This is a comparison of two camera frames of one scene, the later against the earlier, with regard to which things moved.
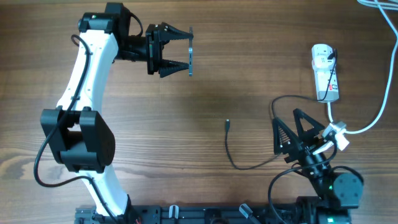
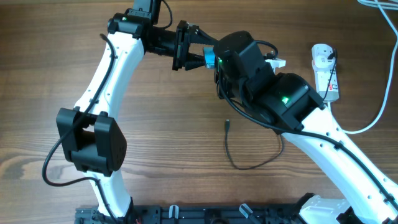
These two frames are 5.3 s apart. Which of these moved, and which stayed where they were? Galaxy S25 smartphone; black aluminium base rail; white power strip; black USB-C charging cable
Moved: Galaxy S25 smartphone
Stayed: black USB-C charging cable; white power strip; black aluminium base rail
